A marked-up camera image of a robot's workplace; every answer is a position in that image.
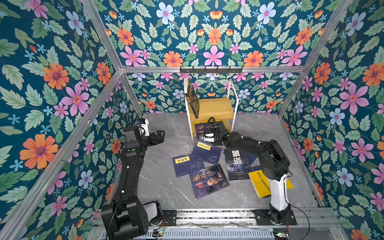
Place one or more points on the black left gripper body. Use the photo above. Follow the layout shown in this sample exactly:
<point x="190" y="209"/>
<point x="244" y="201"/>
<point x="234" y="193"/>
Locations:
<point x="150" y="140"/>

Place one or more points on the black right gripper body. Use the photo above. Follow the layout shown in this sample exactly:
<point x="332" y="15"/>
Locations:
<point x="217" y="139"/>

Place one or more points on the navy book yellow label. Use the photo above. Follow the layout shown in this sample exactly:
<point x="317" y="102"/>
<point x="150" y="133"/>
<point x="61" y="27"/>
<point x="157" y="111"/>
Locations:
<point x="206" y="153"/>
<point x="186" y="164"/>
<point x="238" y="157"/>

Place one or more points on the purple portrait book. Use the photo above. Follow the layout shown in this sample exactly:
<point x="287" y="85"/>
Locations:
<point x="208" y="181"/>
<point x="203" y="129"/>

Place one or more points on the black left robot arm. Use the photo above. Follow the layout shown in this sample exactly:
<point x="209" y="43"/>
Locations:
<point x="126" y="218"/>

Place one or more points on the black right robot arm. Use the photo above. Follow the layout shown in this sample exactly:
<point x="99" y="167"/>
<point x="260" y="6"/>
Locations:
<point x="274" y="165"/>

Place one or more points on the white wooden two-tier shelf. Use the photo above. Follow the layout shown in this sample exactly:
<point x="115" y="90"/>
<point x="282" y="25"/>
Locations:
<point x="219" y="108"/>

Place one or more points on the black wolf cover book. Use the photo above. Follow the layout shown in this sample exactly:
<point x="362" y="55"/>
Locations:
<point x="237" y="173"/>

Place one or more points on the black book leaning on shelf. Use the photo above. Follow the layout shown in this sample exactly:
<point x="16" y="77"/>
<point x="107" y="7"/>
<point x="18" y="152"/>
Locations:
<point x="193" y="104"/>

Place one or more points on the yellow cartoon cover book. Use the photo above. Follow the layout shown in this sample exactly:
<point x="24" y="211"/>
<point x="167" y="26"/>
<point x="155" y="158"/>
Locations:
<point x="266" y="187"/>

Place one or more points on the black hook rack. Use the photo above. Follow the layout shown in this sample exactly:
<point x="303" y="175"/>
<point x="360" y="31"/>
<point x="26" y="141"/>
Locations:
<point x="208" y="70"/>

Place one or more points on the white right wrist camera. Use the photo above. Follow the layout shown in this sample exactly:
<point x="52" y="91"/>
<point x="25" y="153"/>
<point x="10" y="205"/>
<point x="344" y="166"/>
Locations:
<point x="208" y="138"/>

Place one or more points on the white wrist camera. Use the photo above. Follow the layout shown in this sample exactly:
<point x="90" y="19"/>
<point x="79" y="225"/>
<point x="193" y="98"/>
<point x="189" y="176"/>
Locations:
<point x="144" y="127"/>
<point x="208" y="138"/>

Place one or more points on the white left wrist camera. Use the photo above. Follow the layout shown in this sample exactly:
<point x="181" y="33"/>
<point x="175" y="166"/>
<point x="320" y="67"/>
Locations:
<point x="144" y="127"/>

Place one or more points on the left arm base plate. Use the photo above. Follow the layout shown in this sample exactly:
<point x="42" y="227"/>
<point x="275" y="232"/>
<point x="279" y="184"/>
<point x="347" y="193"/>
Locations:
<point x="165" y="218"/>

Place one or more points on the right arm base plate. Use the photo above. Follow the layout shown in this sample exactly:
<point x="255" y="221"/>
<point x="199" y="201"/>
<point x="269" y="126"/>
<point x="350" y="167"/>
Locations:
<point x="275" y="218"/>

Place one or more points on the aluminium mounting rail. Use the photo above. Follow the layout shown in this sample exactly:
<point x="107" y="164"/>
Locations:
<point x="245" y="218"/>

